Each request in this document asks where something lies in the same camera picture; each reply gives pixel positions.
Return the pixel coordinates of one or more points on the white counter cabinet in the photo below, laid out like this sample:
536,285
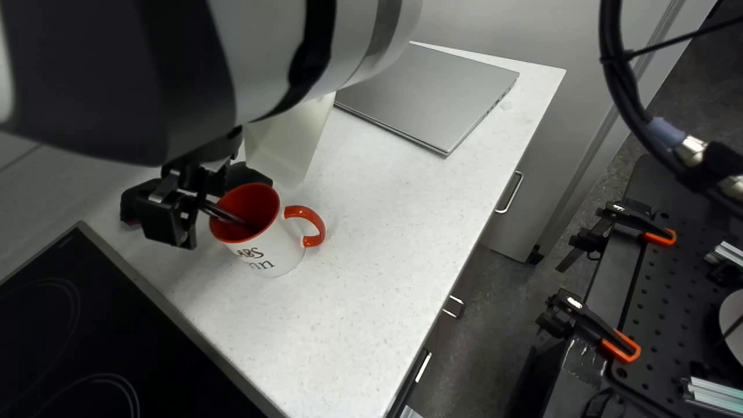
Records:
517,222

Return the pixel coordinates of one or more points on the black pen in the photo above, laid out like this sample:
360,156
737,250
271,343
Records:
231,214

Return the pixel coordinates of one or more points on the white round base plate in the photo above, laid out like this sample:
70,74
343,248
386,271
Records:
735,325

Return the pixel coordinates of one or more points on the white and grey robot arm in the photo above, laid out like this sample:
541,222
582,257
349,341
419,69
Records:
153,60

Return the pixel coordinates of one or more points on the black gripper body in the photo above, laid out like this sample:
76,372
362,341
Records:
202,159

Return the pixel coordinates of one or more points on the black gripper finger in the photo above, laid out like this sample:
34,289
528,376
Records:
213,186
171,216

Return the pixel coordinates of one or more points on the grey closed laptop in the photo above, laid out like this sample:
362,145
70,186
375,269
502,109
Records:
432,92

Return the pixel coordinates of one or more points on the long aluminium profile bar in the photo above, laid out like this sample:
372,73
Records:
711,393

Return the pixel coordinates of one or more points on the short aluminium profile bar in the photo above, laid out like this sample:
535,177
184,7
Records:
730,253

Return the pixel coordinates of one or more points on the black induction cooktop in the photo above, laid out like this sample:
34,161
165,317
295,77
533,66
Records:
84,339

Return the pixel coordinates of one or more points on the black perforated mounting board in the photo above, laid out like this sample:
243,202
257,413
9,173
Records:
658,293

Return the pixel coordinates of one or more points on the white mug with orange inside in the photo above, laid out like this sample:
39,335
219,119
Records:
267,234

